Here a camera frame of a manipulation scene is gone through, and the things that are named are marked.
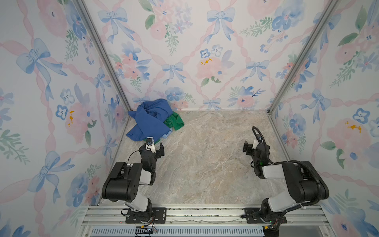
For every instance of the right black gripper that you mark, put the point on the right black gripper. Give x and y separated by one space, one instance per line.
250 148

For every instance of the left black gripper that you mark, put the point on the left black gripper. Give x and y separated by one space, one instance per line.
158 151

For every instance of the light blue cloth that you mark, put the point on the light blue cloth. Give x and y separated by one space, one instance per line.
166 135

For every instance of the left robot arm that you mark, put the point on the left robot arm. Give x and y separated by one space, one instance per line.
124 180

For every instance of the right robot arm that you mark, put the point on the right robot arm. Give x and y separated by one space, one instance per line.
304 186

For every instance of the dark blue cloth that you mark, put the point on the dark blue cloth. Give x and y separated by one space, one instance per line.
150 117

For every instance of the green cloth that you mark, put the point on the green cloth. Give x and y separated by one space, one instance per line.
174 123

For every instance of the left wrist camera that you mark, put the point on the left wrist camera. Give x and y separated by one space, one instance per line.
150 144

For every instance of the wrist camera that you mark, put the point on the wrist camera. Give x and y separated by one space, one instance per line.
257 140
150 144

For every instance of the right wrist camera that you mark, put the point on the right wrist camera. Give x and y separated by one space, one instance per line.
257 140

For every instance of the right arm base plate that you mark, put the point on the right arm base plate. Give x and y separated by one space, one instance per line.
255 215

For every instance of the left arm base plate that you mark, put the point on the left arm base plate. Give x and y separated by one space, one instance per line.
156 215

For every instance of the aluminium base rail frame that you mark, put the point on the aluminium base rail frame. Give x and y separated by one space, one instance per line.
200 220

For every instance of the right aluminium corner post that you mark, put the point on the right aluminium corner post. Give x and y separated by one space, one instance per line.
308 46

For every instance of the aluminium corner post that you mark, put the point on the aluminium corner post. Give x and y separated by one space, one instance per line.
88 22
308 46

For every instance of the left aluminium corner post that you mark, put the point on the left aluminium corner post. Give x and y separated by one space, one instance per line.
88 22

